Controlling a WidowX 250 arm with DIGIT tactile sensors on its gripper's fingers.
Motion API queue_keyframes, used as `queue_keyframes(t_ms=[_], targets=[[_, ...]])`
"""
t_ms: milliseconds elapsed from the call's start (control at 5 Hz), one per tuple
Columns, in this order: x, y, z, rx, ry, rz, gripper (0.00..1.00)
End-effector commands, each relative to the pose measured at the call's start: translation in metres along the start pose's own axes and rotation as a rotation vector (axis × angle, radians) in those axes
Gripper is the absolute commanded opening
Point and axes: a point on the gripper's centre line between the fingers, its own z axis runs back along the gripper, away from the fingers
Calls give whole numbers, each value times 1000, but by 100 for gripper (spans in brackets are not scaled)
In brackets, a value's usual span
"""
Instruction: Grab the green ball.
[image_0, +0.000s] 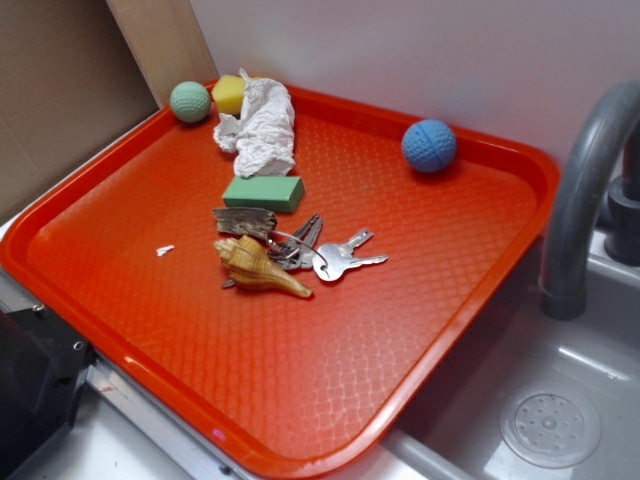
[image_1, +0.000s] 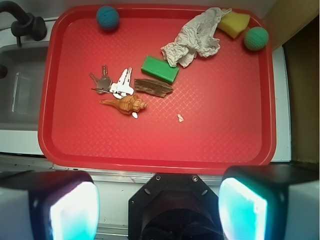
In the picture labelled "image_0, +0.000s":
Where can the green dimpled ball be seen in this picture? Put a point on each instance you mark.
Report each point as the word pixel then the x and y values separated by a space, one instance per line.
pixel 190 102

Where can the blue dimpled ball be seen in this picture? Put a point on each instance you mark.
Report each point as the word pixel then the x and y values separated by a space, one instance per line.
pixel 429 146

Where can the silver key bunch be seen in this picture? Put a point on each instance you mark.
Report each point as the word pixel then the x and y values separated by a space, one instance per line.
pixel 329 261

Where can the green rectangular block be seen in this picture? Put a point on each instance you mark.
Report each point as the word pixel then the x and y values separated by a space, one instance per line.
pixel 280 194

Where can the brown driftwood piece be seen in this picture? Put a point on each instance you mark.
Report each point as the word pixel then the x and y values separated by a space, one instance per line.
pixel 255 222

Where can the tan conch seashell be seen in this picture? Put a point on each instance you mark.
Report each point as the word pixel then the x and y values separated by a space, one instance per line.
pixel 250 268

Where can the red plastic tray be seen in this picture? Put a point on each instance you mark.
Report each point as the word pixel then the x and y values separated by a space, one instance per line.
pixel 288 388

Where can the crumpled white paper towel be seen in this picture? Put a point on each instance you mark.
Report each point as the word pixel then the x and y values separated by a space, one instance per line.
pixel 262 137

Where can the small white paper scrap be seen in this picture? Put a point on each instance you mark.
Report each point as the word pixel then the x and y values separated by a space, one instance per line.
pixel 161 251

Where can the yellow sponge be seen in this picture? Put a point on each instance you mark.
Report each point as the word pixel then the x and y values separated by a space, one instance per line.
pixel 228 94

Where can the grey sink faucet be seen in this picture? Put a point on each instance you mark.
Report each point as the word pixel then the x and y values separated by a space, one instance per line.
pixel 595 160

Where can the wooden board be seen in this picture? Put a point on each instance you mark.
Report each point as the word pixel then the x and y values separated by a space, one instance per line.
pixel 166 42

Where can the grey sink basin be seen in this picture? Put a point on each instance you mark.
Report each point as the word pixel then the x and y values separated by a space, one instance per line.
pixel 451 430

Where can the round sink drain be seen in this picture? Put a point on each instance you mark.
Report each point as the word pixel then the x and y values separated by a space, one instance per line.
pixel 550 425

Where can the brown cardboard panel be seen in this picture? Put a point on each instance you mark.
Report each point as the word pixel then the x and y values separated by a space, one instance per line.
pixel 69 87

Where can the black faucet handle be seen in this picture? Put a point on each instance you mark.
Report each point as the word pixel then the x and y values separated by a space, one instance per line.
pixel 622 242

